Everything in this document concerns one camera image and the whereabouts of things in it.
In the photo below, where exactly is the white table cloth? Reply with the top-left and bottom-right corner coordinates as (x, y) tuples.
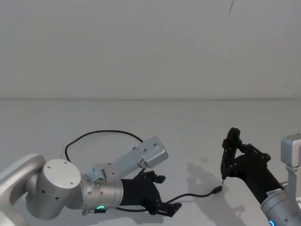
(0, 98), (301, 226)

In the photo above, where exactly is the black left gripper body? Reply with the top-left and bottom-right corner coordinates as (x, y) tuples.
(120, 172), (163, 213)

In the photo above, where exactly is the thin black looped cable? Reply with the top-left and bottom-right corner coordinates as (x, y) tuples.
(64, 130), (144, 165)

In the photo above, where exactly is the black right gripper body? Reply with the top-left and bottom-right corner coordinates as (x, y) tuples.
(229, 153), (284, 205)

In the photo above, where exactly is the black cable with plug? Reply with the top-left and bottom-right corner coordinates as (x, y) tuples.
(115, 178), (226, 212)

